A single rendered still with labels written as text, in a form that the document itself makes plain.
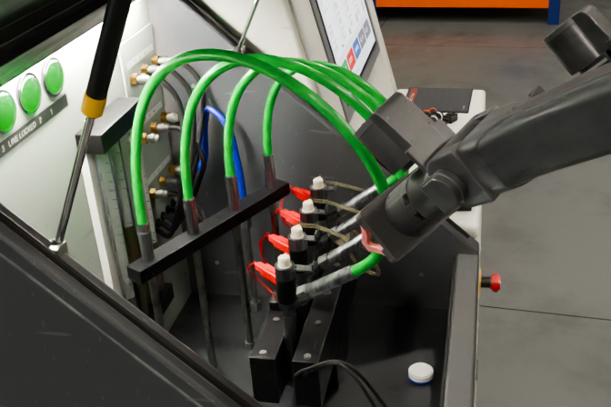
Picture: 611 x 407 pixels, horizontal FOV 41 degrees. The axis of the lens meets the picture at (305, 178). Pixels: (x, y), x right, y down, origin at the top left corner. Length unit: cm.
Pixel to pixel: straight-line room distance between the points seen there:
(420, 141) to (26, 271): 39
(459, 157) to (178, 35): 76
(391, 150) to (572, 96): 25
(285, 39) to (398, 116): 61
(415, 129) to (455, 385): 48
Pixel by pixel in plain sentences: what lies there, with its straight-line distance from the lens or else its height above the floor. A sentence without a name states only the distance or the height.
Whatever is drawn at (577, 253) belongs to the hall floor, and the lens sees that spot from 331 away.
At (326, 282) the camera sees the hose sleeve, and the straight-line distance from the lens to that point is 101.
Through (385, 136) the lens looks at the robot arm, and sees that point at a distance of 79.
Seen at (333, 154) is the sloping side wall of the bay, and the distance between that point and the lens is 137.
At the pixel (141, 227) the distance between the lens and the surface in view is 115.
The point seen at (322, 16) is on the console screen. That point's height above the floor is 131.
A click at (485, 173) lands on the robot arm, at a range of 70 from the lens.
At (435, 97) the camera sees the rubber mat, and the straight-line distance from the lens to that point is 202.
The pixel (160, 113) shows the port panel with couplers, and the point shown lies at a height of 121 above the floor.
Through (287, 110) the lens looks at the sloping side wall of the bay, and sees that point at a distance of 136.
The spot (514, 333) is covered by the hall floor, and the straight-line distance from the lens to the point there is 284.
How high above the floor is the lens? 169
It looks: 26 degrees down
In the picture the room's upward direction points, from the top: 4 degrees counter-clockwise
